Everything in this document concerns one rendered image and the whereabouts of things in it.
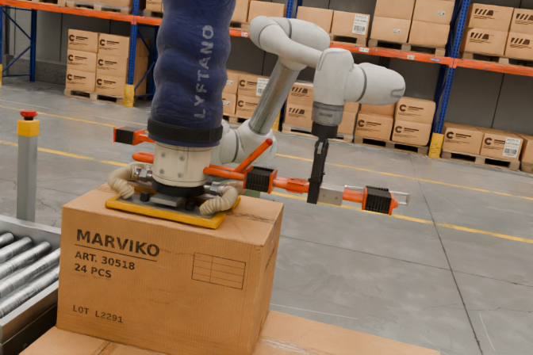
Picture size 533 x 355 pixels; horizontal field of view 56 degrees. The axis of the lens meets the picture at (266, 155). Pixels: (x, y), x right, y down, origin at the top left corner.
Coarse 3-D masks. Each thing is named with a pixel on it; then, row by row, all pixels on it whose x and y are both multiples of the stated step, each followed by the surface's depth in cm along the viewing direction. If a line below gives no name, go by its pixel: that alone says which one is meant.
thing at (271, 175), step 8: (248, 168) 150; (256, 168) 156; (264, 168) 155; (248, 176) 147; (256, 176) 147; (264, 176) 146; (272, 176) 147; (248, 184) 148; (256, 184) 148; (264, 184) 148; (264, 192) 147
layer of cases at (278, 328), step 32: (288, 320) 177; (32, 352) 143; (64, 352) 144; (96, 352) 146; (128, 352) 148; (256, 352) 156; (288, 352) 159; (320, 352) 161; (352, 352) 163; (384, 352) 166; (416, 352) 168
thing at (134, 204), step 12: (144, 192) 150; (108, 204) 147; (120, 204) 146; (132, 204) 146; (144, 204) 146; (156, 204) 148; (180, 204) 151; (192, 204) 146; (156, 216) 145; (168, 216) 144; (180, 216) 143; (192, 216) 144; (204, 216) 144; (216, 216) 146; (216, 228) 142
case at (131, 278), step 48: (96, 192) 161; (96, 240) 146; (144, 240) 143; (192, 240) 141; (240, 240) 138; (96, 288) 149; (144, 288) 147; (192, 288) 144; (240, 288) 141; (96, 336) 153; (144, 336) 150; (192, 336) 147; (240, 336) 144
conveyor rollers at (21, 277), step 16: (0, 240) 208; (0, 256) 195; (16, 256) 196; (32, 256) 200; (48, 256) 199; (0, 272) 184; (32, 272) 187; (48, 272) 187; (0, 288) 172; (16, 288) 179; (32, 288) 175; (0, 304) 162; (16, 304) 166
